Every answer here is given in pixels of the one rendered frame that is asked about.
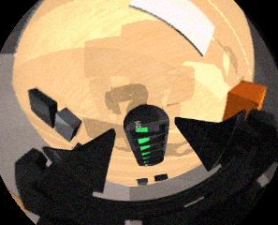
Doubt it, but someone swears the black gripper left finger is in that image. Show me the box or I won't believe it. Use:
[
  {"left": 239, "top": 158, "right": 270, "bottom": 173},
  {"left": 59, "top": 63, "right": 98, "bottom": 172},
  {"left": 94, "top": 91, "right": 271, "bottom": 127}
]
[{"left": 41, "top": 128, "right": 116, "bottom": 192}]

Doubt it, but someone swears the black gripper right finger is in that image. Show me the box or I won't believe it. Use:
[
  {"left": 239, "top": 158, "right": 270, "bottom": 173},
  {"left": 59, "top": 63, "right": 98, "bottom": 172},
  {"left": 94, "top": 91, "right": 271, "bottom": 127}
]
[{"left": 175, "top": 110, "right": 247, "bottom": 172}]

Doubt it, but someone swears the dark grey switch panel with green rocker switches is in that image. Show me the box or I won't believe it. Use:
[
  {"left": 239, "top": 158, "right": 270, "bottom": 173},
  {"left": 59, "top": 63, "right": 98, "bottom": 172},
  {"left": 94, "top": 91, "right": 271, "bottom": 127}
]
[{"left": 123, "top": 104, "right": 169, "bottom": 166}]

